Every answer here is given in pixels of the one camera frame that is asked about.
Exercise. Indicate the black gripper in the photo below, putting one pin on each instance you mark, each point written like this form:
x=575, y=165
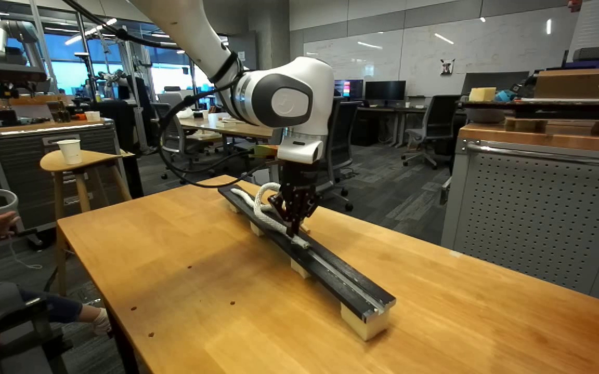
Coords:
x=300, y=178

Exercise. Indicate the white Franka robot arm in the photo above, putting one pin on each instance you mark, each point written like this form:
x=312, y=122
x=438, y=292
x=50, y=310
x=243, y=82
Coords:
x=285, y=95

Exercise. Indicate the person hand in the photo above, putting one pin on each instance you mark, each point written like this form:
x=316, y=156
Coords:
x=96, y=320

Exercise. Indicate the small wooden support block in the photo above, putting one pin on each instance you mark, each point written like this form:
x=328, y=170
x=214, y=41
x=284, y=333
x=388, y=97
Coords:
x=364, y=325
x=300, y=268
x=255, y=228

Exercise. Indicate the dark office chair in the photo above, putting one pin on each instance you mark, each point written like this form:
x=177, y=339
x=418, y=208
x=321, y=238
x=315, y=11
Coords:
x=337, y=152

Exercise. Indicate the wooden round table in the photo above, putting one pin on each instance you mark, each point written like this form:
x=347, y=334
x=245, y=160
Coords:
x=223, y=128

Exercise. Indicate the black computer monitor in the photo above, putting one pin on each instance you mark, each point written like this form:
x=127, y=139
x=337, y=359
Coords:
x=385, y=92
x=351, y=90

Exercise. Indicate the black office chair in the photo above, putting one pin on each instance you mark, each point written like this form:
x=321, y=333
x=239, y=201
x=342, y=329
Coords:
x=436, y=128

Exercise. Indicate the round wooden stool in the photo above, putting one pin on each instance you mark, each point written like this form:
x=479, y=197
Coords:
x=84, y=163

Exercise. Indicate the pale foam block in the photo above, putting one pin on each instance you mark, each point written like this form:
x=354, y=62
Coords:
x=483, y=94

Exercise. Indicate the white paper cup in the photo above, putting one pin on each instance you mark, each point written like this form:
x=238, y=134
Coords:
x=69, y=150

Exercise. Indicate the grey workbench cabinet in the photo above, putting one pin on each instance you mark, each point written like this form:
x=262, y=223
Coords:
x=29, y=167

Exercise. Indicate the flat black board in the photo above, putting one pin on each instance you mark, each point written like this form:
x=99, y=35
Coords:
x=541, y=107

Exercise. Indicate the person dark sleeve arm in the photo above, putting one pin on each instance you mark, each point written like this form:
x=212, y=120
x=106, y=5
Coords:
x=9, y=297

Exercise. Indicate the wooden box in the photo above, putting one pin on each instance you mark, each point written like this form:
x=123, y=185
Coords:
x=577, y=84

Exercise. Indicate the long black rail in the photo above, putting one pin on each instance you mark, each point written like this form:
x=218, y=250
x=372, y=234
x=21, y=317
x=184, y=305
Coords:
x=344, y=280

